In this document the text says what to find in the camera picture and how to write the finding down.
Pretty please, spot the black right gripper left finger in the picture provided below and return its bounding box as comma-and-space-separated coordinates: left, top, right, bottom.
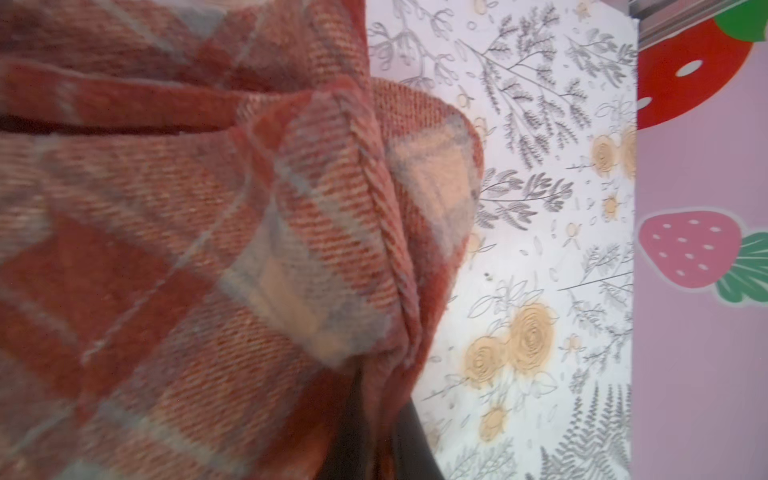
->
317, 371, 372, 480

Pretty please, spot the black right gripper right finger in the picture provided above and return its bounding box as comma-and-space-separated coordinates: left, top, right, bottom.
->
392, 401, 444, 480

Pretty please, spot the red plaid skirt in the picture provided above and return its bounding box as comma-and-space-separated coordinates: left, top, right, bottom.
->
1, 1, 483, 479

